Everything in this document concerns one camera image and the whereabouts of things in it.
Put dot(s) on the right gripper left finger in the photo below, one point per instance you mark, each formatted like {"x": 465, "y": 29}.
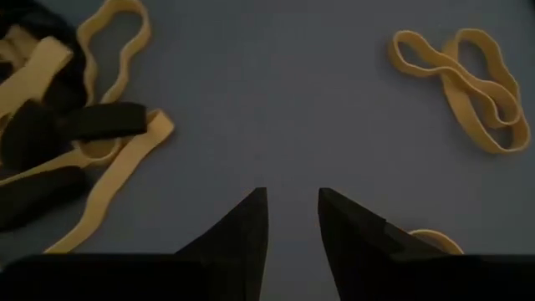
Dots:
{"x": 238, "y": 251}

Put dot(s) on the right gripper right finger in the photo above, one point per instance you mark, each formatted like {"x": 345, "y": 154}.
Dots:
{"x": 355, "y": 259}

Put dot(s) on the dark grey wide rubber band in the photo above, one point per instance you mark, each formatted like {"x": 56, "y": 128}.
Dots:
{"x": 108, "y": 119}

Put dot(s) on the black wide rubber band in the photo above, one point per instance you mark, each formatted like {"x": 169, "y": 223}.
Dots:
{"x": 62, "y": 88}
{"x": 37, "y": 196}

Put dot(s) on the tan wide rubber band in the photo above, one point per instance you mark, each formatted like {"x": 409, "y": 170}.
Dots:
{"x": 125, "y": 167}
{"x": 37, "y": 71}

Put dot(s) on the tan flat rubber band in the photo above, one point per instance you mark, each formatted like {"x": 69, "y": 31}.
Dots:
{"x": 96, "y": 150}

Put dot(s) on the tan wavy rubber band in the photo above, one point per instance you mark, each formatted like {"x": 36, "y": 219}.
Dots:
{"x": 88, "y": 71}

